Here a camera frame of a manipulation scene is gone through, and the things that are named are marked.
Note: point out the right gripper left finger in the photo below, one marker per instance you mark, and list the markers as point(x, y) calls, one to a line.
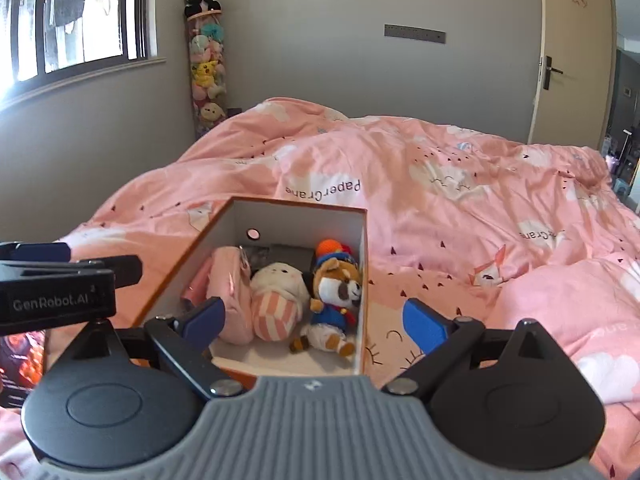
point(182, 343)

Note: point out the orange cardboard storage box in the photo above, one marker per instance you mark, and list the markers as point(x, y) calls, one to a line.
point(253, 222)

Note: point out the clear tube of plush toys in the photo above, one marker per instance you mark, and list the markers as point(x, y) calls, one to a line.
point(208, 70)

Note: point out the brown dog plush blue cap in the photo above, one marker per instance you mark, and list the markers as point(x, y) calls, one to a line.
point(336, 293)

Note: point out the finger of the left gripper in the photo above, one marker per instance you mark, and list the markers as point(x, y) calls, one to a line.
point(33, 252)
point(127, 269)

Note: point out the grey wall strip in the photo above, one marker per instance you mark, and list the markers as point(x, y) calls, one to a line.
point(415, 33)

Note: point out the beige door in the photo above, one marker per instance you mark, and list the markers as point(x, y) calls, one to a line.
point(579, 35)

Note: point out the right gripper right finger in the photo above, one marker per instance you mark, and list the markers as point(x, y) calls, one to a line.
point(444, 343)

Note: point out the pink printed duvet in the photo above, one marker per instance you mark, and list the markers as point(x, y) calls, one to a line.
point(469, 223)

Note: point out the pink pouch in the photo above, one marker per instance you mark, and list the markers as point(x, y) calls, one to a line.
point(225, 274)

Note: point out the window with dark frame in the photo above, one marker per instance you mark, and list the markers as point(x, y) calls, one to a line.
point(48, 43)

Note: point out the black door handle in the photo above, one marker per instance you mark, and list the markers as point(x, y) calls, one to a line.
point(549, 70)

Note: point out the orange red crochet fruit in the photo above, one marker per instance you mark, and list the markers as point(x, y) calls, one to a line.
point(330, 246)

